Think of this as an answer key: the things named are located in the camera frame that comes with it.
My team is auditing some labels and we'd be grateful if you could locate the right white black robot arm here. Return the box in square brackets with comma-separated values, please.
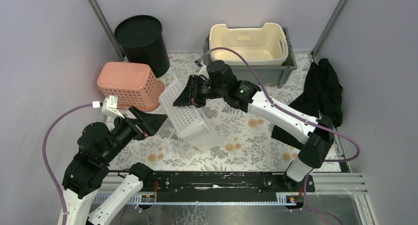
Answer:
[173, 61, 334, 192]

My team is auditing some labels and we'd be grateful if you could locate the aluminium frame rail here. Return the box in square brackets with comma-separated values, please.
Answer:
[95, 171, 368, 206]

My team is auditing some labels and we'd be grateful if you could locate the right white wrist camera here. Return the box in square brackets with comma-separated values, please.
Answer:
[194, 60, 210, 79]

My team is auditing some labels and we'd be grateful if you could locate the large black cylindrical container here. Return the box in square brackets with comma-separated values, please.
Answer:
[114, 15, 170, 78]

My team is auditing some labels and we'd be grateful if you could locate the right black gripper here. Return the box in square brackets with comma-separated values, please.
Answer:
[173, 74, 226, 108]

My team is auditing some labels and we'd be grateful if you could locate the cream perforated plastic basket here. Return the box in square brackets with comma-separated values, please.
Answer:
[209, 22, 289, 66]

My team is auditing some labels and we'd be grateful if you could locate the floral patterned table mat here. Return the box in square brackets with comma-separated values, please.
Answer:
[110, 53, 312, 172]

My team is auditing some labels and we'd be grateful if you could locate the pink perforated plastic basket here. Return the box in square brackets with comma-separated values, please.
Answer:
[97, 62, 164, 111]

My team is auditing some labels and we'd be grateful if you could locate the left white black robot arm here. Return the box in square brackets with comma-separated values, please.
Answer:
[59, 106, 168, 225]

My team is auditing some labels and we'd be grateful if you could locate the black crumpled cloth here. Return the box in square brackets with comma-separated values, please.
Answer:
[271, 58, 344, 151]

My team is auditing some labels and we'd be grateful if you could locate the white perforated plastic basket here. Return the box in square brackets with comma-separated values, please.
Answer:
[159, 77, 223, 151]

